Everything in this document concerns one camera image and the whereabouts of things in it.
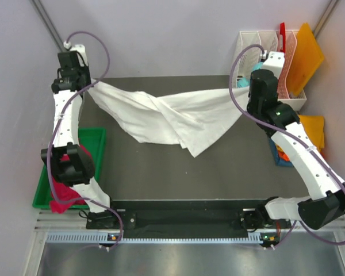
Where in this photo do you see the blue folded t-shirt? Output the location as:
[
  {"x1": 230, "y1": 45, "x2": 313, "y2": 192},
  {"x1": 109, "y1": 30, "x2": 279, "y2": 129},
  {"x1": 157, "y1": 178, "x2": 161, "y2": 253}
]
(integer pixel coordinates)
[{"x1": 269, "y1": 139, "x2": 293, "y2": 167}]

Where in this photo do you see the red folder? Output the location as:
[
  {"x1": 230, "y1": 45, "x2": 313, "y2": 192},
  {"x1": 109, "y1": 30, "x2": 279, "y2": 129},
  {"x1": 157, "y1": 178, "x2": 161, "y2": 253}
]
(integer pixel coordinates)
[{"x1": 278, "y1": 22, "x2": 286, "y2": 54}]

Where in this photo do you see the white t-shirt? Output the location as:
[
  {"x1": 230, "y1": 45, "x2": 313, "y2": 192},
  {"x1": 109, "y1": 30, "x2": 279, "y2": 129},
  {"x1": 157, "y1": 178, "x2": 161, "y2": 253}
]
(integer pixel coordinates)
[{"x1": 89, "y1": 77, "x2": 248, "y2": 158}]

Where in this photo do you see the yellow folded t-shirt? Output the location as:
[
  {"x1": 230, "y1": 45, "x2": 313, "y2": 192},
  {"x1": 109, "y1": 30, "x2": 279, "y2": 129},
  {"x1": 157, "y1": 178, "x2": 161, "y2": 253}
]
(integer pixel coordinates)
[{"x1": 299, "y1": 115, "x2": 325, "y2": 153}]

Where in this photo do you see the orange folded t-shirt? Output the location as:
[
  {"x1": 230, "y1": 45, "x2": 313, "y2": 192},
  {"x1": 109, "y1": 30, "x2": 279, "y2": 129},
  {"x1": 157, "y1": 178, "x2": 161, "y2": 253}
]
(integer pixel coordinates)
[{"x1": 276, "y1": 145, "x2": 290, "y2": 162}]

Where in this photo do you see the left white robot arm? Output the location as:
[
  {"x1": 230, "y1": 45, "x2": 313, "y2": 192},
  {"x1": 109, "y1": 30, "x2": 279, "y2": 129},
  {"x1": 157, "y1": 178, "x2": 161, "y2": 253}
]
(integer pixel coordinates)
[{"x1": 41, "y1": 44, "x2": 119, "y2": 228}]

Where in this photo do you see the magenta t-shirt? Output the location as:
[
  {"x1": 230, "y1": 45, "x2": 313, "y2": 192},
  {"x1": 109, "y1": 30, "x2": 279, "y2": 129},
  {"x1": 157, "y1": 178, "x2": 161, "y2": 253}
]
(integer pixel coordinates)
[{"x1": 46, "y1": 142, "x2": 95, "y2": 213}]

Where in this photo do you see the orange folder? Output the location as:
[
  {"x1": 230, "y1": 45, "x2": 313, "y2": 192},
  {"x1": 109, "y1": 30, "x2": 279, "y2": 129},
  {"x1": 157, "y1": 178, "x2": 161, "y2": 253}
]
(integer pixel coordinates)
[{"x1": 286, "y1": 22, "x2": 325, "y2": 97}]

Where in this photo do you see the white file organizer rack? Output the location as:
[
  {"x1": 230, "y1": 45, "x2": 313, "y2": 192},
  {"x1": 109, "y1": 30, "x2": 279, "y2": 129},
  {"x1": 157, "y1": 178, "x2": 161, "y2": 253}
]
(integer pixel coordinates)
[{"x1": 232, "y1": 30, "x2": 306, "y2": 112}]

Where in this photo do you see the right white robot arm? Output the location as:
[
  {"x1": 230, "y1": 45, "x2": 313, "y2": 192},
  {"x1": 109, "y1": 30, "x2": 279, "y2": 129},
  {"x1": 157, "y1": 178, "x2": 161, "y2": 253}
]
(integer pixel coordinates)
[{"x1": 247, "y1": 69, "x2": 345, "y2": 230}]

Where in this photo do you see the green plastic bin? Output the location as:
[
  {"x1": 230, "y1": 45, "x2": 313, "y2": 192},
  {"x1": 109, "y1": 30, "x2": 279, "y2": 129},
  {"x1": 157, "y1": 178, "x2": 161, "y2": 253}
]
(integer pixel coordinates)
[{"x1": 32, "y1": 127, "x2": 106, "y2": 209}]

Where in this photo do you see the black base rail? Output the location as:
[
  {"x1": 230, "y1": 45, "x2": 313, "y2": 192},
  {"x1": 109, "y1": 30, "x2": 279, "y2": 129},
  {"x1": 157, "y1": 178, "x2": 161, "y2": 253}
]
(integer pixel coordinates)
[{"x1": 86, "y1": 200, "x2": 293, "y2": 239}]

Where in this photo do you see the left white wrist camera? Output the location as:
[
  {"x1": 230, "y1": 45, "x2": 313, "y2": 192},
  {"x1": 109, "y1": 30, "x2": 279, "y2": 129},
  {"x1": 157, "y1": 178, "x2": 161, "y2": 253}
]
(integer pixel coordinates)
[{"x1": 63, "y1": 41, "x2": 89, "y2": 67}]

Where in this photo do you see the grey slotted cable duct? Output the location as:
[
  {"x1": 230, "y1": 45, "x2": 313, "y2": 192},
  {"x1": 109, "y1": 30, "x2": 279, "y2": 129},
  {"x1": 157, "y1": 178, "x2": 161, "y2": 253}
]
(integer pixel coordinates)
[{"x1": 45, "y1": 231, "x2": 277, "y2": 245}]

